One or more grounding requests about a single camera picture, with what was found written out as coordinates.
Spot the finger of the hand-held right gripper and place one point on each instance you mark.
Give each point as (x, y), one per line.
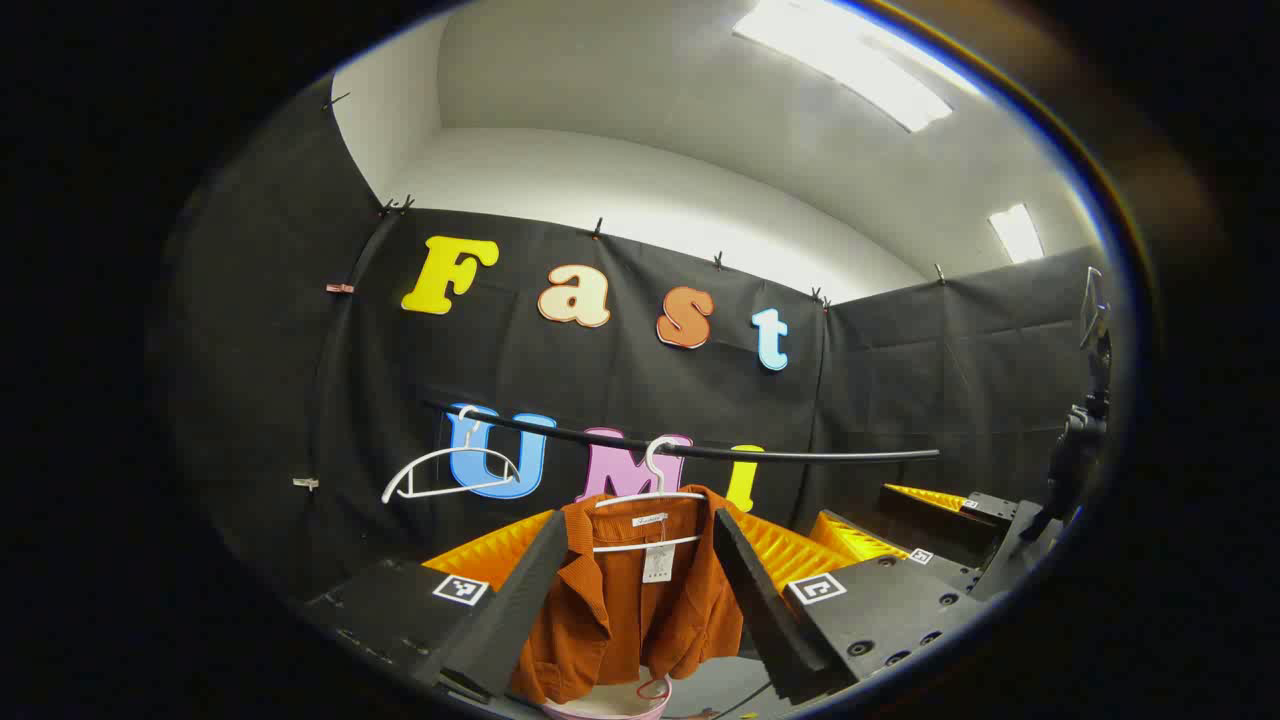
(860, 535)
(950, 525)

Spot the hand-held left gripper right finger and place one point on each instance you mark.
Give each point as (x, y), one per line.
(765, 620)

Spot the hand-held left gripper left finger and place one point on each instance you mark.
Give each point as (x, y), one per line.
(510, 620)

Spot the white laundry hamper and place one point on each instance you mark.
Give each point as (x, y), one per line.
(600, 708)

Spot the black clothes rack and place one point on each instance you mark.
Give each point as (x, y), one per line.
(800, 455)

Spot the white hanger with long hook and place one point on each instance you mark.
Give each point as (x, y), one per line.
(655, 493)

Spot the white plastic hanger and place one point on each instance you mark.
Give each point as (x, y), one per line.
(440, 458)

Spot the small ceiling light panel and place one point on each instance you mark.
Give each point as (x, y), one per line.
(1016, 233)

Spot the black backdrop cloth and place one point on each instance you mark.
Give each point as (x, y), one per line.
(620, 370)

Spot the row of small black clips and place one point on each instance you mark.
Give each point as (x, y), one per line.
(597, 228)

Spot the large ceiling light panel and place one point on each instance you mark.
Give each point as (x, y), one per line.
(850, 60)

